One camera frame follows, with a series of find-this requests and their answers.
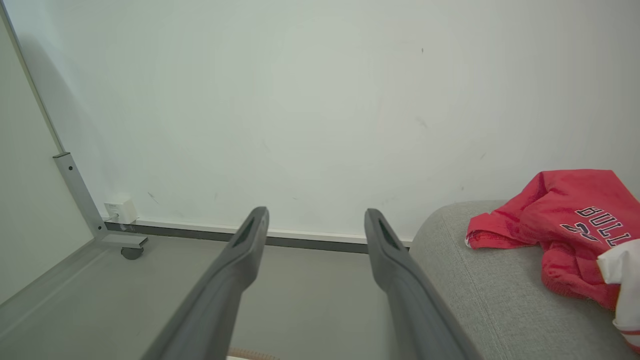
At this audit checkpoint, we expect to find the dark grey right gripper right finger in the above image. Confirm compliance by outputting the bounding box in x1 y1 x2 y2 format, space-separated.
364 208 483 360

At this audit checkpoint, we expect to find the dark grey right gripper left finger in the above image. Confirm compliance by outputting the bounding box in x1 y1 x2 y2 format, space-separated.
141 206 271 360

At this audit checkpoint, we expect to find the red jersey shirt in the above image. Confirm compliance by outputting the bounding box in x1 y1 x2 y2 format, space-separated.
465 169 640 311

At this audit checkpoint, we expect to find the red garment with white stripes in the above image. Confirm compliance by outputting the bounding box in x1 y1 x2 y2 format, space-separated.
596 239 640 353

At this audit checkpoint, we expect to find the white laundry basket brown rim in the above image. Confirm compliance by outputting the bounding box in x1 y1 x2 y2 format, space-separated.
227 348 282 360

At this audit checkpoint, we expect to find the grey fabric sofa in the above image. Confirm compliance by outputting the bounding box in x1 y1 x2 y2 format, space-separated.
409 200 640 360

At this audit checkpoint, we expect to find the dark grey baseboard strip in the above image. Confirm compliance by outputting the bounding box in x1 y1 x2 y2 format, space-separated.
105 218 413 255

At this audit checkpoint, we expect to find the grey metal partition leg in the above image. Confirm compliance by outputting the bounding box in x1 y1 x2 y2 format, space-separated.
52 152 149 250

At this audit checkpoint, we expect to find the white wall socket box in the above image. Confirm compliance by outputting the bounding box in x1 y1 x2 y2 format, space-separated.
103 194 138 225

